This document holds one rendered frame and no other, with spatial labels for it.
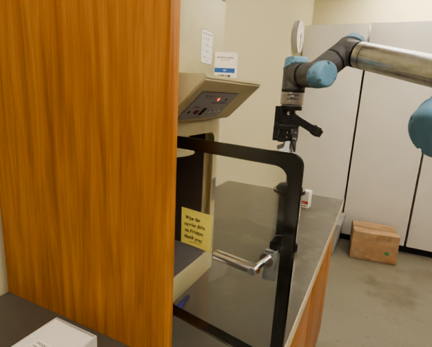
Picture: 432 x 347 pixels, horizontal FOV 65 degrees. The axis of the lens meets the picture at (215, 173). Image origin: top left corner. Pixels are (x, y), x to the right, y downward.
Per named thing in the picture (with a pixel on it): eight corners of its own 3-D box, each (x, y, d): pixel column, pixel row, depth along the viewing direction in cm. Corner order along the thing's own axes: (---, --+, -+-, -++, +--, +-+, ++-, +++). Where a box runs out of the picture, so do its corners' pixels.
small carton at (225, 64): (213, 78, 81) (215, 51, 79) (216, 78, 85) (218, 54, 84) (234, 78, 80) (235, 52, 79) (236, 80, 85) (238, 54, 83)
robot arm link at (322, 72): (342, 47, 95) (315, 51, 105) (313, 69, 93) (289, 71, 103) (351, 72, 99) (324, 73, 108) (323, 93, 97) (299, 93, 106)
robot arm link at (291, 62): (295, 54, 102) (279, 56, 110) (291, 91, 105) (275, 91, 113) (315, 57, 106) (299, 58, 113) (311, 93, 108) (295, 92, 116)
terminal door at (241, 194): (160, 305, 79) (163, 133, 69) (280, 372, 61) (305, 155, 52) (158, 306, 78) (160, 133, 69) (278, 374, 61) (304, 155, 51)
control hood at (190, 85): (152, 122, 68) (153, 71, 66) (220, 116, 97) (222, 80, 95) (202, 128, 64) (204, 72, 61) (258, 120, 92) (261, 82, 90)
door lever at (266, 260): (227, 252, 63) (228, 239, 63) (273, 268, 58) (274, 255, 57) (209, 262, 59) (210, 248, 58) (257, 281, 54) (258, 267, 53)
